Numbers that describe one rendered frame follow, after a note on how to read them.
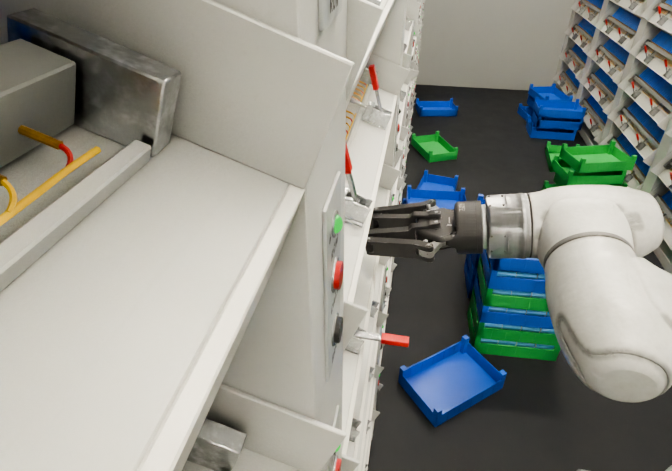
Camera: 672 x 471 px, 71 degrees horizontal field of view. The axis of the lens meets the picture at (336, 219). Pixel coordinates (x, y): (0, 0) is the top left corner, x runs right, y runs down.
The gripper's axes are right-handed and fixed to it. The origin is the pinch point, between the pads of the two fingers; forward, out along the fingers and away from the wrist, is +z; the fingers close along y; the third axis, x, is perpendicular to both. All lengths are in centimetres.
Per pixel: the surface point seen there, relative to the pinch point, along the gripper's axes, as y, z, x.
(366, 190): 9.1, -6.5, -11.7
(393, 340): 15.6, -8.5, 6.6
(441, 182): -197, -6, 98
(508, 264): -70, -31, 61
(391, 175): -27.0, -3.9, 4.8
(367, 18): 33.4, -13.4, -34.5
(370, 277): 1.2, -3.3, 8.1
